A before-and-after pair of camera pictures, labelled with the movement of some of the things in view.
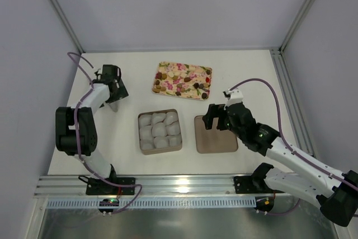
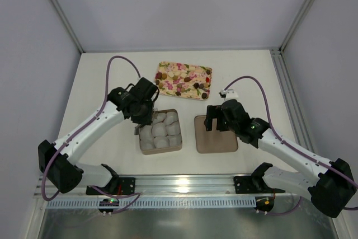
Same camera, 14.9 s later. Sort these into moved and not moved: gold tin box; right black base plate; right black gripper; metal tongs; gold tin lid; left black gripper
Moved: left black gripper; metal tongs
Not moved: gold tin box; right black gripper; right black base plate; gold tin lid
